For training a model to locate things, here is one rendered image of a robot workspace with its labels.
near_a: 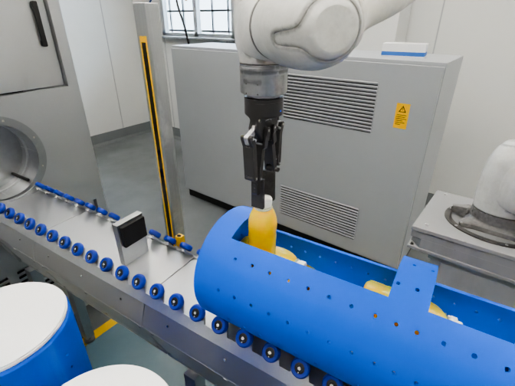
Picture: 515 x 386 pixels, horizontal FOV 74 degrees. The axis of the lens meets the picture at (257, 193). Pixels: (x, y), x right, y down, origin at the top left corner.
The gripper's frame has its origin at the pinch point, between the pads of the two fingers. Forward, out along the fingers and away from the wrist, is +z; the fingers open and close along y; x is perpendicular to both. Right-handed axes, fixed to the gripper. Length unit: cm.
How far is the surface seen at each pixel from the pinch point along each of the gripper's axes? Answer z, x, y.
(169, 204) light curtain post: 36, -64, -30
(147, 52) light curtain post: -23, -65, -30
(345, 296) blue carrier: 12.0, 22.9, 9.0
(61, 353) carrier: 35, -32, 36
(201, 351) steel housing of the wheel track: 45.3, -11.1, 13.1
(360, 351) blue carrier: 18.6, 27.9, 13.5
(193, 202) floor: 132, -180, -164
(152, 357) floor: 132, -81, -18
